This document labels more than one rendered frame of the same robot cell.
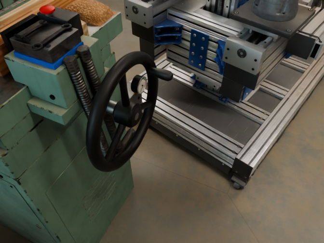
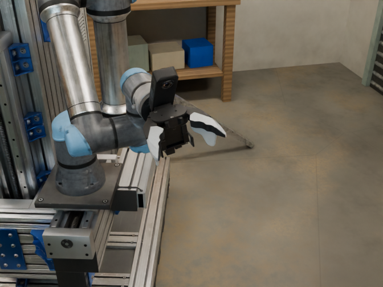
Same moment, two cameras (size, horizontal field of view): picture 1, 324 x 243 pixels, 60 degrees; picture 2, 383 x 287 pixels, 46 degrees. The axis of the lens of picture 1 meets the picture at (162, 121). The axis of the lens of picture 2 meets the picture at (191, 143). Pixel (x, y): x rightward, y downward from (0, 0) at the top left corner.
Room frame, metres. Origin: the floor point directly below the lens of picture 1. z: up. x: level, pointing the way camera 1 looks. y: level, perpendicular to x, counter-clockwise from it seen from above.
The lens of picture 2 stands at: (-0.15, 0.03, 1.64)
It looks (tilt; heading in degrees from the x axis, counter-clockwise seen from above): 31 degrees down; 322
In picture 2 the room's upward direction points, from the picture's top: straight up
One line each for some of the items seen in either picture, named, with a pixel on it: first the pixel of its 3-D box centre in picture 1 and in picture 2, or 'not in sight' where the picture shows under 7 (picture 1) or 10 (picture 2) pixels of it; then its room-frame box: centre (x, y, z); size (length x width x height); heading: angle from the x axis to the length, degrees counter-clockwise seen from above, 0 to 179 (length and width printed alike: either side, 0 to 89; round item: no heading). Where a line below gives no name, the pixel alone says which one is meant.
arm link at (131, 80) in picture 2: not in sight; (141, 90); (0.67, -0.46, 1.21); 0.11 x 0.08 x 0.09; 166
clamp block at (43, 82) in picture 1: (58, 65); not in sight; (0.51, 0.22, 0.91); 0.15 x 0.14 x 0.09; 154
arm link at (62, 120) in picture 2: not in sight; (76, 134); (0.96, -0.40, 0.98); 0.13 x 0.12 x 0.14; 76
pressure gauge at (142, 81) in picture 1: (138, 86); not in sight; (0.75, 0.08, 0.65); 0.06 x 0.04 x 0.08; 154
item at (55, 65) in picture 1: (51, 33); not in sight; (0.51, 0.22, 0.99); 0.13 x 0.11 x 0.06; 154
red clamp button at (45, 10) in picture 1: (47, 9); not in sight; (0.55, 0.23, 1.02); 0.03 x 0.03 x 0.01
